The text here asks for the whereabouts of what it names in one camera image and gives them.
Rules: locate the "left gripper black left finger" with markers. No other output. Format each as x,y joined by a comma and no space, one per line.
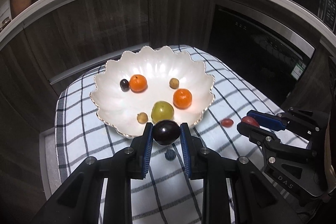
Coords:
94,182

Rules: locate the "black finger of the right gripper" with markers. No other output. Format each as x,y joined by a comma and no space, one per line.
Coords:
271,122
256,135

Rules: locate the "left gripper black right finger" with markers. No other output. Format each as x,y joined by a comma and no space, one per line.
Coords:
234,191

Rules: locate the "red grape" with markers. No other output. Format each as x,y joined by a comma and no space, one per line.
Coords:
227,122
250,120

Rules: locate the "orange mandarin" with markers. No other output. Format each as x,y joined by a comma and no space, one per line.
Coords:
138,83
182,98

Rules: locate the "blueberry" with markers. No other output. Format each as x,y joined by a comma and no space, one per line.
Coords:
170,155

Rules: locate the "dark plum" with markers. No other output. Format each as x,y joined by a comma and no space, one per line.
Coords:
166,132

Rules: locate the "brown longan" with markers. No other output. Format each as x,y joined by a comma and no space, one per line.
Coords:
142,118
174,83

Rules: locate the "dark grape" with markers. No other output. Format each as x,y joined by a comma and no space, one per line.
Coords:
124,85

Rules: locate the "dark built-in oven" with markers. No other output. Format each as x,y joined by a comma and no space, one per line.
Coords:
260,49

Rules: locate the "white scalloped ceramic bowl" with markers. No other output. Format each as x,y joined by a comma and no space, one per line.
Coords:
119,109

